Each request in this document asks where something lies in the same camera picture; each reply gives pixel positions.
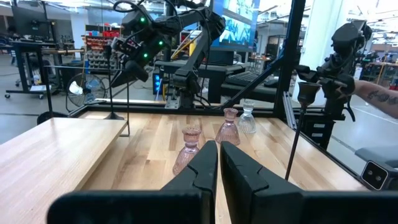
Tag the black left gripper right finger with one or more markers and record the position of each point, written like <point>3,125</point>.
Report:
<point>248,193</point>

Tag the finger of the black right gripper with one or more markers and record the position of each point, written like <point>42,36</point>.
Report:
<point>138,71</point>
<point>122,80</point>

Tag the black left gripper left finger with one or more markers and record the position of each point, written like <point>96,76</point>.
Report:
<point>192,199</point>

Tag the pink ribbed glass candle holder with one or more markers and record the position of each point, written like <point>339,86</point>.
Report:
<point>186,152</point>
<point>228,130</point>

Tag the clear ribbed glass candle holder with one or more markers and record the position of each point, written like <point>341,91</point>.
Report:
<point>247,119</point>

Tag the tall black metal candlestick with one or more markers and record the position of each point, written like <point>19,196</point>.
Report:
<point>114,117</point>
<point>308,93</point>
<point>53,118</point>

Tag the person's forearm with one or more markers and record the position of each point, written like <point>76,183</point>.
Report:
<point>379,98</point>

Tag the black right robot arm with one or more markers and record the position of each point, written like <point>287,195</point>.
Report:
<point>199,48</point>

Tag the computer tower with blue lights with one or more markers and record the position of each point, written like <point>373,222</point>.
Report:
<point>157,82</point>

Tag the parts bin rack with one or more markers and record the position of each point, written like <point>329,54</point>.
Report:
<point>99,49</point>

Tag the black floor fan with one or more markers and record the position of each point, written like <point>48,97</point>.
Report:
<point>85,90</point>

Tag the black computer desk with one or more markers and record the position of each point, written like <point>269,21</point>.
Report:
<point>217,71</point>

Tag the large blue display screen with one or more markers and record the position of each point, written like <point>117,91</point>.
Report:
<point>237,28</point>

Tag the black drawer unit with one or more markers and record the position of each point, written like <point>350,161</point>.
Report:
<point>317,140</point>

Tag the black computer keyboard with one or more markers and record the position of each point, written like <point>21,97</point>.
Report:
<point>245,77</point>

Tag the dark desk monitor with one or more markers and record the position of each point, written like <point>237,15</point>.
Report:
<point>31,21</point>

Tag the black standing desk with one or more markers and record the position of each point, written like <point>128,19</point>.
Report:
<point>18,46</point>

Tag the grey padded seat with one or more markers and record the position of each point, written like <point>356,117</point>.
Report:
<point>379,155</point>

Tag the person's hand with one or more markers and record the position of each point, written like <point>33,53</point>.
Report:
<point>348,88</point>

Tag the white building column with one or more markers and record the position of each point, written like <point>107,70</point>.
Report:
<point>320,37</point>

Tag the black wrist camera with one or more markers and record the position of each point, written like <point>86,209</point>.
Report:
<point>124,46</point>

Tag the wooden shelf with black frame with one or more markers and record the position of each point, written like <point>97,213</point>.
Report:
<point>46,155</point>

